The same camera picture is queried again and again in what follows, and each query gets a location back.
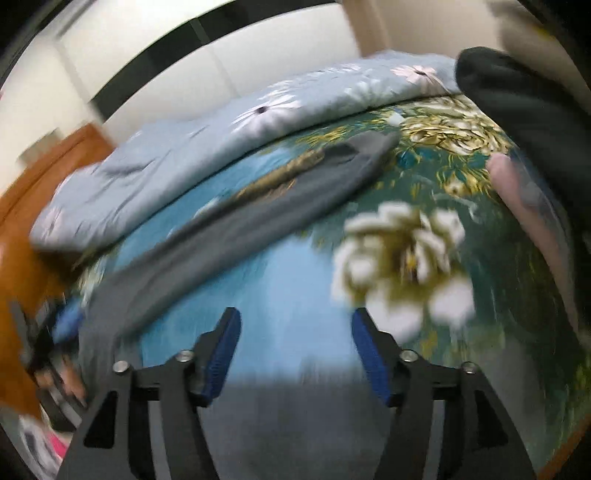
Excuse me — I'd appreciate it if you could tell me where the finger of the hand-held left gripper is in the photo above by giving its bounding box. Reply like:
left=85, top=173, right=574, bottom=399
left=52, top=307, right=86, bottom=344

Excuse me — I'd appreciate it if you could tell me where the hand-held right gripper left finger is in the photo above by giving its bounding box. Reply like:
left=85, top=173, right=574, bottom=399
left=58, top=307, right=242, bottom=480

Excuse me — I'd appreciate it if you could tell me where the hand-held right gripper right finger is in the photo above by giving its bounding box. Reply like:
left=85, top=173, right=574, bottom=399
left=351, top=308, right=536, bottom=480

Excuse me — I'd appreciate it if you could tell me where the grey knit garment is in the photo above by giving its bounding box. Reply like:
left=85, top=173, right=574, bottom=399
left=76, top=130, right=419, bottom=480

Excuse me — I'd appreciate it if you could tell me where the orange wooden panel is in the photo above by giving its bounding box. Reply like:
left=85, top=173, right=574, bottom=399
left=0, top=124, right=118, bottom=418

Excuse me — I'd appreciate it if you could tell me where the teal floral bed sheet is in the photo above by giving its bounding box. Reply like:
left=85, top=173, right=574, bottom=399
left=69, top=92, right=587, bottom=480

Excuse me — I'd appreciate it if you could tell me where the light blue floral quilt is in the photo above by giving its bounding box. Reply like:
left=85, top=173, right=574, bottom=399
left=28, top=50, right=462, bottom=254

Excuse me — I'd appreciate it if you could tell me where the pale pink cloth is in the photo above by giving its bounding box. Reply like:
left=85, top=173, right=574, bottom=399
left=488, top=154, right=585, bottom=337

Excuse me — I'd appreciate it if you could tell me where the person's arm in dark sleeve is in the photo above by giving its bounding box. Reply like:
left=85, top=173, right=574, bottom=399
left=455, top=46, right=589, bottom=236

